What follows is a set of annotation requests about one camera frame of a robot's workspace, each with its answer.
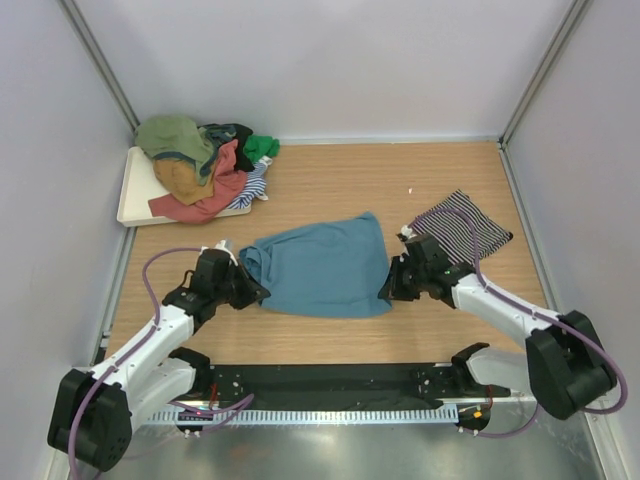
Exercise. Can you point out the white tray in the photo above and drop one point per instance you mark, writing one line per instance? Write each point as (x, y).
(144, 200)

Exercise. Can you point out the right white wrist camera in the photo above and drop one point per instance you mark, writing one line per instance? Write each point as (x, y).
(405, 233)

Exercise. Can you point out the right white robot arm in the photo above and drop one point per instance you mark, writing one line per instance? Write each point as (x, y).
(525, 330)

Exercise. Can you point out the blue white striped tank top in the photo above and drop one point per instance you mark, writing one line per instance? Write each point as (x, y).
(255, 187)

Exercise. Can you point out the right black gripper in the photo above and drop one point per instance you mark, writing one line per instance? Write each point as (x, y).
(392, 289)

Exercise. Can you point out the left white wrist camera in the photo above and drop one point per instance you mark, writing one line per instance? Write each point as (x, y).
(224, 245)

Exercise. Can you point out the light blue tank top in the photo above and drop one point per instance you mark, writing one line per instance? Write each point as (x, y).
(329, 270)

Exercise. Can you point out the mustard yellow tank top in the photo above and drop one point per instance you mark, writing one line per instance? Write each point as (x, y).
(179, 178)

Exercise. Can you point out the olive green tank top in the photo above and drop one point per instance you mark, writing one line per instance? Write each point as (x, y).
(177, 137)

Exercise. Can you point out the salmon pink tank top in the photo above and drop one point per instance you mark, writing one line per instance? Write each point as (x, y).
(228, 183)

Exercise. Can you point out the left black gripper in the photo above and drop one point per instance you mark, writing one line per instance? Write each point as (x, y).
(252, 291)

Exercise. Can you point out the slotted cable duct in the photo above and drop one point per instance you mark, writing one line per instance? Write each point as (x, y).
(446, 414)

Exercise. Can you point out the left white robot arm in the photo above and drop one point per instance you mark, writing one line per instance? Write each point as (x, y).
(98, 409)

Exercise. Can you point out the aluminium frame rail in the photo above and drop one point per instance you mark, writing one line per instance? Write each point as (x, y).
(186, 373)

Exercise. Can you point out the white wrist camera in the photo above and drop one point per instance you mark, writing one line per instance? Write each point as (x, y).
(405, 233)
(224, 245)

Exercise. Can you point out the bright green tank top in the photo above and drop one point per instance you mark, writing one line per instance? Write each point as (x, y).
(257, 146)

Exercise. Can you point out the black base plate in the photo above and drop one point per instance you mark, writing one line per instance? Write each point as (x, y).
(346, 387)

